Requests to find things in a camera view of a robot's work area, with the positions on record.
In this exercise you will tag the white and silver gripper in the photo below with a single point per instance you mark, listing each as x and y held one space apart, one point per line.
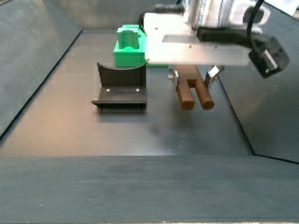
173 45

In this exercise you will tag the black curved fixture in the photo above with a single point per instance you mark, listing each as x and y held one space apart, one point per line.
122 86

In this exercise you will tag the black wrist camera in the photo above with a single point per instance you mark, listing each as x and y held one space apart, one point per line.
269 56

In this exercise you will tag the green arch block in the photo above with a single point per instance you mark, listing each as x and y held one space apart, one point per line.
127 37

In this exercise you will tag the brown square-circle forked object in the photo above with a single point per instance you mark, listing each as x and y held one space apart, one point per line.
191 82

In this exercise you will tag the green shape sorter base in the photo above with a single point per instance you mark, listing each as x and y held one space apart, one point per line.
130 57

